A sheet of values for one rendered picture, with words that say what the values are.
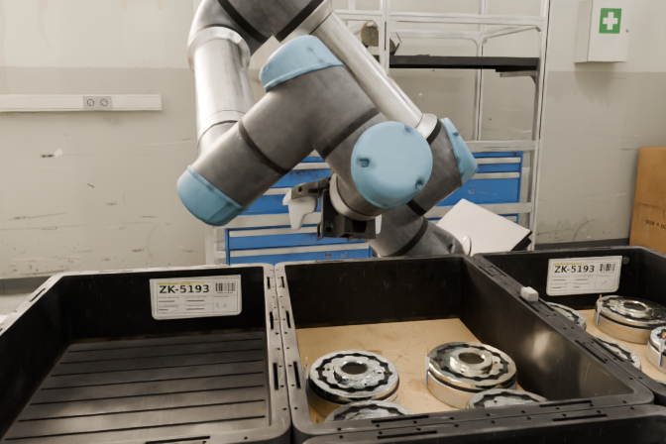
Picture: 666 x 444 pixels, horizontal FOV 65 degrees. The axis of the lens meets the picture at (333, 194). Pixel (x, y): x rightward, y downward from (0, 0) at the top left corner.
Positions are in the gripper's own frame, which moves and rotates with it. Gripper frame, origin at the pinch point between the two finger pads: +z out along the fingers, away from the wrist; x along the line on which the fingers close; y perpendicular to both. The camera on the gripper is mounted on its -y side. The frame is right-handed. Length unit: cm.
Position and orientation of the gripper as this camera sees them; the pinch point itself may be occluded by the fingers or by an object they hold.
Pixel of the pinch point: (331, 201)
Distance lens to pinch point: 81.6
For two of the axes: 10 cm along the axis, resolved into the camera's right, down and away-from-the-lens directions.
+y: -0.2, 9.8, -1.9
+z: -1.7, 1.8, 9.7
